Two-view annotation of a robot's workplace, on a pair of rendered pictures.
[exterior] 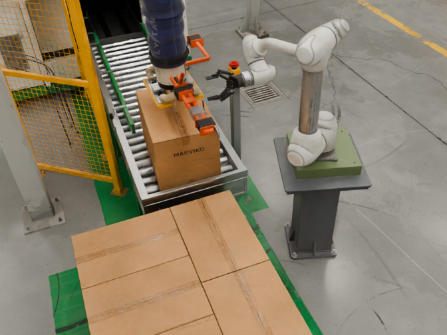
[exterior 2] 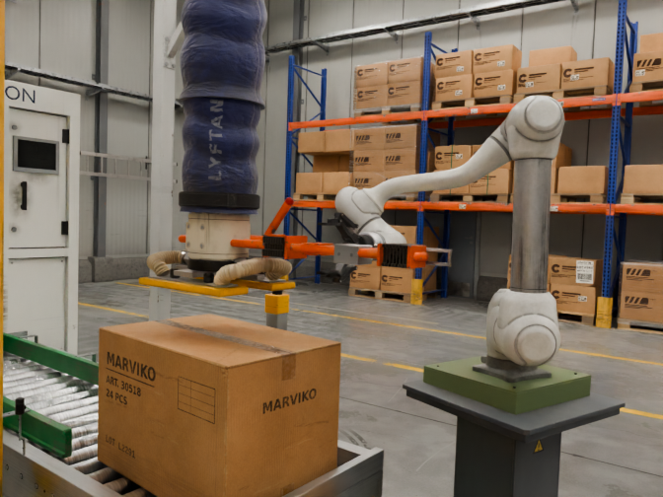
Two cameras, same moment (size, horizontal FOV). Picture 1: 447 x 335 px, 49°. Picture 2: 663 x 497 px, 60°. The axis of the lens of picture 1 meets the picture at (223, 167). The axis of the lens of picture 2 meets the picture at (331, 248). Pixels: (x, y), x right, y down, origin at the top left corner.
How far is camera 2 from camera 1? 199 cm
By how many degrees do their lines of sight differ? 49
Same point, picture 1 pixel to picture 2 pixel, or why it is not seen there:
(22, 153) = not seen: outside the picture
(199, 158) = (306, 420)
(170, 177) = (249, 479)
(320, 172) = (546, 394)
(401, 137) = not seen: hidden behind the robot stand
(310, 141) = (552, 304)
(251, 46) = (362, 194)
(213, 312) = not seen: outside the picture
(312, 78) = (546, 172)
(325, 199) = (544, 472)
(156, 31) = (220, 130)
